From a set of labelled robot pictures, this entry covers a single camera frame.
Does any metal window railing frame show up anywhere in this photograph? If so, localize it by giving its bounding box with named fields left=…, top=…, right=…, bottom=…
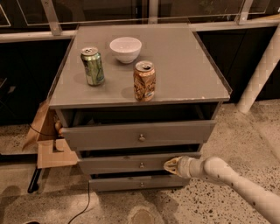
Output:
left=0, top=0, right=280, bottom=43

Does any black bar on floor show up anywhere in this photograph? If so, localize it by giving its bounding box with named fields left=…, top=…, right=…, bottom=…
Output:
left=27, top=167, right=42, bottom=193

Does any black cable on floor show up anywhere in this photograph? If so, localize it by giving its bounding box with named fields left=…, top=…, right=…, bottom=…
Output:
left=67, top=182, right=92, bottom=224

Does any grey drawer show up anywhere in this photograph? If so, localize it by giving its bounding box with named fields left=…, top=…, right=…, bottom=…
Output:
left=89, top=175, right=189, bottom=192
left=78, top=152, right=201, bottom=174
left=62, top=120, right=215, bottom=151

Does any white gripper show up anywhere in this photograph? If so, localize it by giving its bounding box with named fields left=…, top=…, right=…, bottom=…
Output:
left=164, top=157, right=205, bottom=179

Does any grey bottom drawer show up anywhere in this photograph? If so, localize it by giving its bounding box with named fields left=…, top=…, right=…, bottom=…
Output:
left=89, top=175, right=189, bottom=192

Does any grey drawer cabinet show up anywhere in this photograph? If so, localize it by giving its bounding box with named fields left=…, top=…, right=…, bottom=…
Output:
left=50, top=24, right=230, bottom=180

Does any white ceramic bowl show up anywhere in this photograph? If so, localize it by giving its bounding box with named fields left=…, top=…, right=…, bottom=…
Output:
left=109, top=37, right=142, bottom=64

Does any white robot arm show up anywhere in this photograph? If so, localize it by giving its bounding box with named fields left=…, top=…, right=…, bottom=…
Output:
left=164, top=25, right=280, bottom=224

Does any grey top drawer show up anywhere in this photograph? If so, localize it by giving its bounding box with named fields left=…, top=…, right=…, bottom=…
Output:
left=62, top=120, right=215, bottom=151

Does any green soda can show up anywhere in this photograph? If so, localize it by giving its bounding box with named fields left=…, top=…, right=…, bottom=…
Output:
left=80, top=46, right=105, bottom=86

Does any orange crushed soda can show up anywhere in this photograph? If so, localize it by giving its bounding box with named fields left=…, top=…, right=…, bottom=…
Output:
left=133, top=60, right=156, bottom=102

